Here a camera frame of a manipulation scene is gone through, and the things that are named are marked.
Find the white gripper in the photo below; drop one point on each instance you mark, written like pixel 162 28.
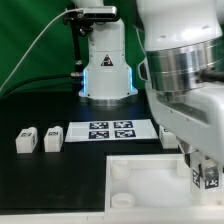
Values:
pixel 198 121

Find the white square tabletop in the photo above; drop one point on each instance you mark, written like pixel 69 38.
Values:
pixel 160 189

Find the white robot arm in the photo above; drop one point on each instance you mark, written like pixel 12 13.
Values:
pixel 181 43

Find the white marker sheet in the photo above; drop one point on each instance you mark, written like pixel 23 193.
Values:
pixel 111 130

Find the black camera stand pole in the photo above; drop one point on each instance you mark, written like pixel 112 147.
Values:
pixel 77 53

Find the black camera on mount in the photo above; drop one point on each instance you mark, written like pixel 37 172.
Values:
pixel 92 14

